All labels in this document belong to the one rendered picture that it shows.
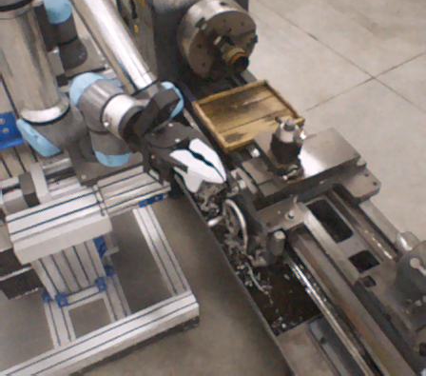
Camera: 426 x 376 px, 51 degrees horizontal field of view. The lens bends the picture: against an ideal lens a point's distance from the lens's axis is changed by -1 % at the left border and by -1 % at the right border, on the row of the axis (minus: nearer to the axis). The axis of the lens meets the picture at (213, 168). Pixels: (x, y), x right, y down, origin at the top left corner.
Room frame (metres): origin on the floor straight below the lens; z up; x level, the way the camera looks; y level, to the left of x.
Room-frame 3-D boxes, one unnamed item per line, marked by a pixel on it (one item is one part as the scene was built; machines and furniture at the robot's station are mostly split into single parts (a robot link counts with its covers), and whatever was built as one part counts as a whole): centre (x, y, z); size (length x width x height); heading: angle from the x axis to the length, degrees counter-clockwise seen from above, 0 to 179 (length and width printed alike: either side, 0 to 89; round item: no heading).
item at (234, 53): (1.50, -0.09, 1.08); 0.09 x 0.09 x 0.09; 27
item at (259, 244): (0.93, -0.12, 0.75); 0.27 x 0.10 x 0.23; 27
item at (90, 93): (0.66, 0.21, 1.56); 0.11 x 0.08 x 0.09; 47
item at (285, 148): (1.04, -0.24, 1.07); 0.07 x 0.07 x 0.10; 27
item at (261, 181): (1.06, -0.29, 0.95); 0.43 x 0.17 x 0.05; 117
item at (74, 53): (1.39, 0.53, 1.21); 0.15 x 0.15 x 0.10
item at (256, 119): (1.39, -0.14, 0.89); 0.36 x 0.30 x 0.04; 117
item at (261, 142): (1.05, -0.22, 0.99); 0.20 x 0.10 x 0.05; 27
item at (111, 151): (0.68, 0.20, 1.46); 0.11 x 0.08 x 0.11; 137
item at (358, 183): (1.02, -0.33, 0.90); 0.47 x 0.30 x 0.06; 117
